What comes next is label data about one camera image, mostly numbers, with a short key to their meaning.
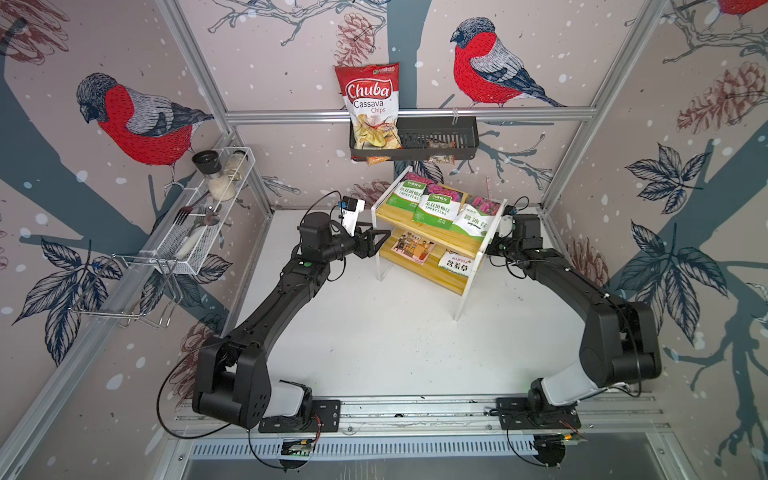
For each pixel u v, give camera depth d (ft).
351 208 2.23
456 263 2.74
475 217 2.39
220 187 2.55
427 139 3.51
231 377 1.35
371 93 2.67
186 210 2.34
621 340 1.63
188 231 2.36
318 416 2.39
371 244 2.28
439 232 2.33
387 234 2.44
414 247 2.93
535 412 2.20
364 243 2.28
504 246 2.55
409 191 2.61
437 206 2.45
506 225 2.66
